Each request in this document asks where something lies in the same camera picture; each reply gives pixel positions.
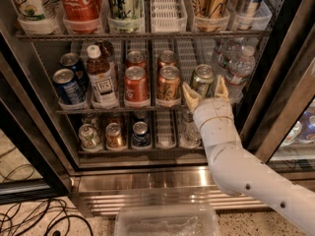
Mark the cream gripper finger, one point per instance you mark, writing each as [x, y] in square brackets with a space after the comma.
[221, 90]
[192, 98]

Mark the white green 7up can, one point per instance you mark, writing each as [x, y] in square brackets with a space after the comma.
[35, 10]

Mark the bottom shelf orange can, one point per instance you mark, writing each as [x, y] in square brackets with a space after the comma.
[114, 137]

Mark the rear brown tea bottle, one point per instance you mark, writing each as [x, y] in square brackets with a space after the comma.
[107, 50]

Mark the red cola can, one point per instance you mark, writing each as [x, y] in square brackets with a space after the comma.
[136, 58]
[136, 84]

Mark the white can behind door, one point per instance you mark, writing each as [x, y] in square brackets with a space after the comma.
[289, 139]

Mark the left glass fridge door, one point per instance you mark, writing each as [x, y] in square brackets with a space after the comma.
[29, 167]

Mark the bottom shelf green white can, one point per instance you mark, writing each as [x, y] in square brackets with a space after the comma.
[89, 136]

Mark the front blue soda can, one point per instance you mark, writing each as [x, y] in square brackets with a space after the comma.
[67, 86]

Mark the brown tea bottle white cap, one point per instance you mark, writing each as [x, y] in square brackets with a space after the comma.
[100, 75]

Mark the blue can behind door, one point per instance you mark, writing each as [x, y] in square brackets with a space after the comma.
[307, 133]

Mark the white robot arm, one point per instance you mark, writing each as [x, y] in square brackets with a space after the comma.
[237, 171]

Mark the right glass fridge door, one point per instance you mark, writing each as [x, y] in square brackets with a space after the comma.
[282, 89]

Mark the bottom shelf clear bottle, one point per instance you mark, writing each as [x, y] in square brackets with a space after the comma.
[189, 134]

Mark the rear red cola can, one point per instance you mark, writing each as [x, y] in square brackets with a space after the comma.
[136, 58]

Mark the clear water bottle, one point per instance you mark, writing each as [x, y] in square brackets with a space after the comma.
[240, 67]
[223, 51]

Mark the front orange soda can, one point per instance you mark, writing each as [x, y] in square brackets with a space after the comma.
[168, 83]

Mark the green soda can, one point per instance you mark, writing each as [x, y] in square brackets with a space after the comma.
[202, 78]

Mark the clear plastic bin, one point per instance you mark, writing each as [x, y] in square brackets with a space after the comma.
[168, 220]

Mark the stainless steel fridge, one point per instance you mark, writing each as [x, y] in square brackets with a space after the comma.
[105, 180]

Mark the rear orange soda can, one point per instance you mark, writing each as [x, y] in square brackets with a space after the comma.
[165, 58]

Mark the rear clear water bottle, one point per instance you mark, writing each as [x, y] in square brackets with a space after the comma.
[223, 51]

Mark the empty white plastic tray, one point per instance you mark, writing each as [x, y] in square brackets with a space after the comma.
[168, 16]

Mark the red coca-cola can top shelf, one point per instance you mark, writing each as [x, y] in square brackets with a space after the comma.
[83, 14]

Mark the rear blue soda can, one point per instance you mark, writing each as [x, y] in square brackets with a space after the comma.
[74, 62]

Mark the front red cola can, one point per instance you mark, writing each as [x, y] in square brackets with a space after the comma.
[136, 84]

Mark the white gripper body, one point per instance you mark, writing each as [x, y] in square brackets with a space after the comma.
[213, 109]

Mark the orange tall can top shelf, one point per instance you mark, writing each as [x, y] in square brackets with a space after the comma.
[210, 0]

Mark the green white tall can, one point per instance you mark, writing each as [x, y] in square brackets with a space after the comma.
[126, 9]

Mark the bottom shelf blue can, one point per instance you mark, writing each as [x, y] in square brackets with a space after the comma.
[141, 135]

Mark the glass fridge door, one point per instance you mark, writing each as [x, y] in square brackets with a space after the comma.
[29, 167]
[282, 89]

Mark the orange soda can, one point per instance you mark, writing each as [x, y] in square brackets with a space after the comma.
[165, 58]
[168, 83]

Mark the blue soda can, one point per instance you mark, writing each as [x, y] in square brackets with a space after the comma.
[74, 62]
[67, 86]

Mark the front clear water bottle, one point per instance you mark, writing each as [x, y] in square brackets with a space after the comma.
[240, 67]

